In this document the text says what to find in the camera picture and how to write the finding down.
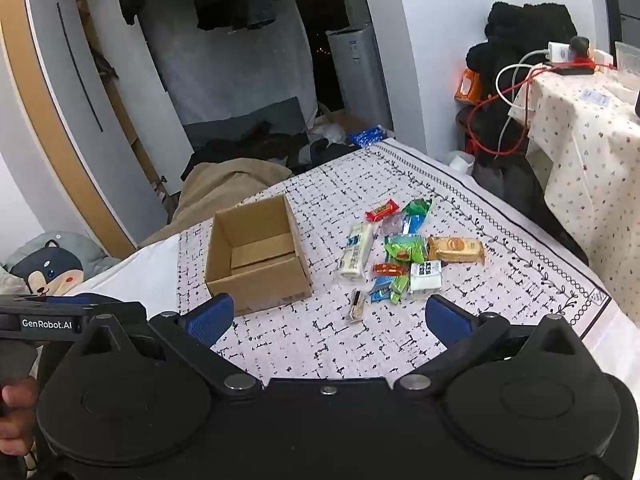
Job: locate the dark green snack packet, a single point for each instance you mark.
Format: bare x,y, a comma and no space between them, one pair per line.
419,206

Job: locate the dark clothes pile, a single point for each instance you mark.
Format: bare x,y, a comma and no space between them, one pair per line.
260,145

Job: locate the black fluffy garment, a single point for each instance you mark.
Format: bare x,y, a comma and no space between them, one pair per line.
525,35

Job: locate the blue patterned bag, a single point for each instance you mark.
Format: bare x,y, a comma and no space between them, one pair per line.
366,136

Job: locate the white power strip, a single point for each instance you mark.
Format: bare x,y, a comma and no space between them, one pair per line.
600,58

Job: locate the floral tablecloth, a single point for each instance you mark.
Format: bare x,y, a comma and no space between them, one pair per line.
585,170

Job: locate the square white snack packet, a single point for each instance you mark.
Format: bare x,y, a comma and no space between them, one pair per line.
425,276

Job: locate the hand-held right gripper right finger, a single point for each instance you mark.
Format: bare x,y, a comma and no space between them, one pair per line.
447,319

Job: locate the small blue snack packet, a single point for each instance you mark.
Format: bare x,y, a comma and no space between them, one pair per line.
382,289

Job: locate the golden cracker packet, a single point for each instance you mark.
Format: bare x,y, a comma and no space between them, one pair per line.
456,250

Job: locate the small green snack packet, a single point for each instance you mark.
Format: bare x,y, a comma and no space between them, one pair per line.
399,287

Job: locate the black and white printed blanket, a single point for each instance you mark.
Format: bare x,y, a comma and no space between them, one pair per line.
500,280

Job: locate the white pillow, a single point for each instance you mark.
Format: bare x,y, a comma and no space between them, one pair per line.
132,270

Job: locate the orange tissue box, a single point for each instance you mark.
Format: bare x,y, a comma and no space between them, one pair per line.
467,85

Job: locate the small clear brown snack packet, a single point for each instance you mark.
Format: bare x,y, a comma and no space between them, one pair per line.
356,306

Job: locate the person's left hand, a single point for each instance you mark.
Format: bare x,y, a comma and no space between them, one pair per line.
17,412

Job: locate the dog face plush pillow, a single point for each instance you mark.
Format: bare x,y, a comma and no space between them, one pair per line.
47,270

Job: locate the white charger plug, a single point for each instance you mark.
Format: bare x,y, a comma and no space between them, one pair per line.
558,52

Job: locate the brown cardboard box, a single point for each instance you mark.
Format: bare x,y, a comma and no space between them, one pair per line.
255,255

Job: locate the clear purple snack packet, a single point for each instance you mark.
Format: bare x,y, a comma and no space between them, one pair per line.
393,225

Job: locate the clear plastic container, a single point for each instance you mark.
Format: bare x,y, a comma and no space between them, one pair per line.
627,55

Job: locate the small orange snack packet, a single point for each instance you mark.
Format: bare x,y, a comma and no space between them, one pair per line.
388,268

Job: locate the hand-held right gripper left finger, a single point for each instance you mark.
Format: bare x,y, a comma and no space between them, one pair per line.
210,319

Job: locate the grey wardrobe door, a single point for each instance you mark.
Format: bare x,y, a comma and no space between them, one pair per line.
75,110

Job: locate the long white snack packet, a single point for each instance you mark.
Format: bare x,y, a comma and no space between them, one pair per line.
356,252

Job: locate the red snack packet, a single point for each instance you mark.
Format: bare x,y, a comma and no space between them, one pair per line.
382,210

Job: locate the white tall appliance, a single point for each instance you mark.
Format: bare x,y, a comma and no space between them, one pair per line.
357,67

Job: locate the light green snack packet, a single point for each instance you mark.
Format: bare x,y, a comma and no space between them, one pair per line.
403,250

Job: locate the black plug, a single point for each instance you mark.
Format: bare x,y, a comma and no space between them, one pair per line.
580,45

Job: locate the beige blanket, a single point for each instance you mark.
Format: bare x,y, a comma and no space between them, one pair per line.
225,182

